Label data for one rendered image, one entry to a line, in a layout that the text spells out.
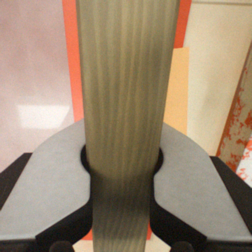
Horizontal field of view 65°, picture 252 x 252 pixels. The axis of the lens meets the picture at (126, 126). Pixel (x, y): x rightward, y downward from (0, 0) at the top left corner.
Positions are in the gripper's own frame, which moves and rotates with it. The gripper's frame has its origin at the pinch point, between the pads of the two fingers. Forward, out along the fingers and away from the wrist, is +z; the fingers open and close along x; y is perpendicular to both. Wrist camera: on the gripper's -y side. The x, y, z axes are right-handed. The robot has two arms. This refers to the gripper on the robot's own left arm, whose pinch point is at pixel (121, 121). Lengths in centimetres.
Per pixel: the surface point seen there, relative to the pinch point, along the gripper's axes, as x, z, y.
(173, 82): 4.3, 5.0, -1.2
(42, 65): -6.3, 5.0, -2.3
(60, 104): -5.3, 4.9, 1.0
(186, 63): 5.0, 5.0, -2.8
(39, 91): -6.9, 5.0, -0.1
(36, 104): -7.4, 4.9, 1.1
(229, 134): 9.7, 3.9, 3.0
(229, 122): 9.7, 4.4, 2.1
